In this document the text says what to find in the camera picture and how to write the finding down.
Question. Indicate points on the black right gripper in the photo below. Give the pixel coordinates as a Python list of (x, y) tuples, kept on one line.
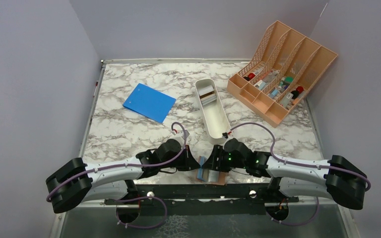
[(212, 163)]

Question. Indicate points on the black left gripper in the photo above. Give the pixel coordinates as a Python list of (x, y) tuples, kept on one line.
[(189, 162)]

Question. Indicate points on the tan leather card holder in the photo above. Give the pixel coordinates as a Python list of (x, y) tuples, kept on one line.
[(209, 176)]

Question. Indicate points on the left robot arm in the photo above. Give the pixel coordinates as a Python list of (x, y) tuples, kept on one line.
[(77, 181)]

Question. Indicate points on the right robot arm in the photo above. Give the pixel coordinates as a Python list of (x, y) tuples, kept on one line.
[(335, 179)]

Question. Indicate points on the white oblong plastic tray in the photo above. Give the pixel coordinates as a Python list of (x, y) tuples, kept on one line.
[(213, 115)]

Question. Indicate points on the blue folder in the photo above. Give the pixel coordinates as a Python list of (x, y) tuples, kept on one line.
[(149, 102)]

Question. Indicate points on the green cap bottle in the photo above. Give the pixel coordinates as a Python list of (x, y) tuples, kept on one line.
[(286, 80)]

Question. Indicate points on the red cap bottle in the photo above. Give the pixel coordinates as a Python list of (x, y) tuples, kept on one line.
[(297, 92)]

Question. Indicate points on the orange desk organizer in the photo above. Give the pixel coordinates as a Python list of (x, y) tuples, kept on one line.
[(282, 51)]

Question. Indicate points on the black mounting rail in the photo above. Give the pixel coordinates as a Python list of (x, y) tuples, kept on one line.
[(198, 199)]

